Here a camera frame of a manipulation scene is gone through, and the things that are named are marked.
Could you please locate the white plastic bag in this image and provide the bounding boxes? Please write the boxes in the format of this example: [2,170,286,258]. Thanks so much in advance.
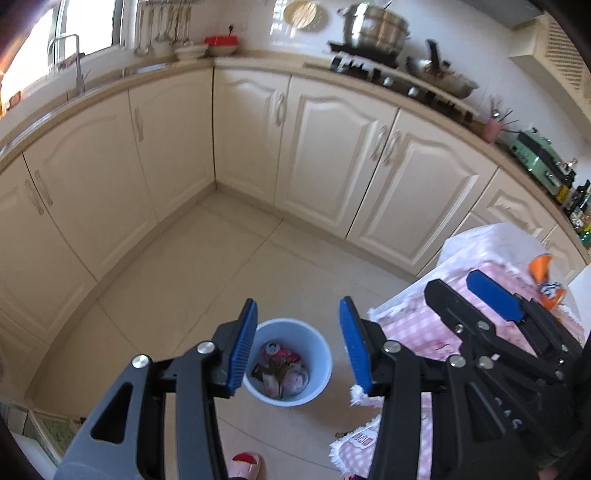
[281,362,311,400]

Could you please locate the grey range hood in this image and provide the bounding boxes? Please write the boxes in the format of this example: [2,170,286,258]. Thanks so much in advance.
[480,0,550,24]

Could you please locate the blue plastic bin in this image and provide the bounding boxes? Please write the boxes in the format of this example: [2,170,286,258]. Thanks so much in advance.
[242,318,333,408]

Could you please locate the green electric grill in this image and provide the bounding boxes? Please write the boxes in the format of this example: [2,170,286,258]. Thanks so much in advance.
[509,129,578,195]

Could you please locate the framed glass panel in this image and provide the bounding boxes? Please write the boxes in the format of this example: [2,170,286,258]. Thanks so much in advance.
[9,401,86,467]

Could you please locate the steel steamer pot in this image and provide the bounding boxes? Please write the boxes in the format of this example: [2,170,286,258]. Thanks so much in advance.
[337,2,411,54]

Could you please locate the steel sink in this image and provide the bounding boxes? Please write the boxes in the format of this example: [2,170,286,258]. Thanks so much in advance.
[120,61,171,78]

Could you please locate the cream lower kitchen cabinets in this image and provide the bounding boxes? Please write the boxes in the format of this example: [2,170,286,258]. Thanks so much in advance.
[0,65,589,352]

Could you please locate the dark wrapper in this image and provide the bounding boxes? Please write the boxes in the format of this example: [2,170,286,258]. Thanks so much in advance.
[252,362,282,393]

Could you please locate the cream lattice wall cabinet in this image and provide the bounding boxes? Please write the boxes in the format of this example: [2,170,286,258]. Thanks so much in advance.
[510,14,591,123]

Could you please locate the hanging kitchen utensils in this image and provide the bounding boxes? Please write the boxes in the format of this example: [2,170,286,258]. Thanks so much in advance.
[134,0,195,56]

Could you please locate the pink utensil holder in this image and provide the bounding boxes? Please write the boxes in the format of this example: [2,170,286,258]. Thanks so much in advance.
[482,95,520,143]

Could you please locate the pink slipper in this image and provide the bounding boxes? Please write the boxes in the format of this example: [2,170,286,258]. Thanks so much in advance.
[227,452,263,480]

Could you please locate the black gas stove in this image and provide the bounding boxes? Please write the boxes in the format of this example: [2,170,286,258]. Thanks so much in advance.
[305,41,476,123]

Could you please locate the red bowl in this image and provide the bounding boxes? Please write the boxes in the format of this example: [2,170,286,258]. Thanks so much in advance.
[204,34,241,57]

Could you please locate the beige kitchen countertop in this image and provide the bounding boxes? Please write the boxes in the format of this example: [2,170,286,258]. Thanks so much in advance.
[0,48,591,252]

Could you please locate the round bamboo tray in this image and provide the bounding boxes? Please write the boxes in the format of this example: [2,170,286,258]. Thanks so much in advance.
[283,0,329,29]

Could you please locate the steel faucet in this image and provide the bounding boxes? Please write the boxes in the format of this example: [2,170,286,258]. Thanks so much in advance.
[48,33,90,95]

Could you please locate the steel wok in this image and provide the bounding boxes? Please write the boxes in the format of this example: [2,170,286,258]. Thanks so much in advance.
[405,39,481,100]

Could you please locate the orange soda bottle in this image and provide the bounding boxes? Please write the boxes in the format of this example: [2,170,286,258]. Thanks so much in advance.
[529,253,566,305]

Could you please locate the pink checked tablecloth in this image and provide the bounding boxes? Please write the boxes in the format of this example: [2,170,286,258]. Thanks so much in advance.
[329,263,585,480]

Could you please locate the group of condiment bottles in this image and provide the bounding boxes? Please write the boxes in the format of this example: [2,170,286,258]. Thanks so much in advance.
[556,180,591,247]

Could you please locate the red drink can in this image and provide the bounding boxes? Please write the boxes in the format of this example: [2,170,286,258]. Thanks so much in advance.
[262,342,301,365]

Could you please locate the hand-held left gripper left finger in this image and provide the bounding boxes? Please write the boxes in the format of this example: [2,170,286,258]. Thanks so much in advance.
[55,298,258,480]

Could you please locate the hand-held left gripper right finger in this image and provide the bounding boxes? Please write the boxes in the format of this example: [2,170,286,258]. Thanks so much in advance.
[338,296,539,480]

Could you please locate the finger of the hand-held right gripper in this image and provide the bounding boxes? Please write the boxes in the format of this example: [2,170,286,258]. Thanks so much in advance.
[426,279,567,385]
[466,270,581,366]

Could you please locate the stack of white dishes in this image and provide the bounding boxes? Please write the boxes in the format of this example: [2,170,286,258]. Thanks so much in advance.
[174,42,208,60]

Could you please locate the window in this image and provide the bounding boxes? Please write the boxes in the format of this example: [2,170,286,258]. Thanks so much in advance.
[0,0,139,107]

